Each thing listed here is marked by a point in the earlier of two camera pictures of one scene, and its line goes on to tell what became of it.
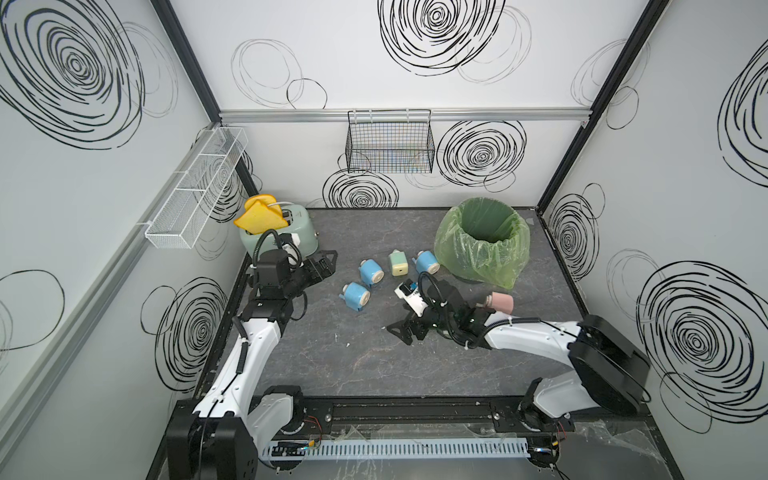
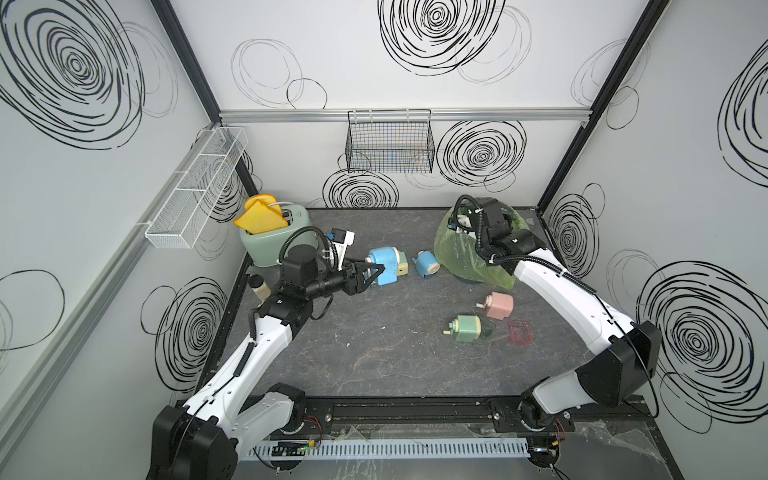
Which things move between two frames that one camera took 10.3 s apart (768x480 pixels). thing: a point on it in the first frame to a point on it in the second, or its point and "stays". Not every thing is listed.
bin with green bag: (483, 239) stays
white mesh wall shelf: (200, 191) stays
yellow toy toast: (262, 212) stays
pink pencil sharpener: (503, 303) stays
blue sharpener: (355, 295) to (389, 257)
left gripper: (326, 272) to (355, 286)
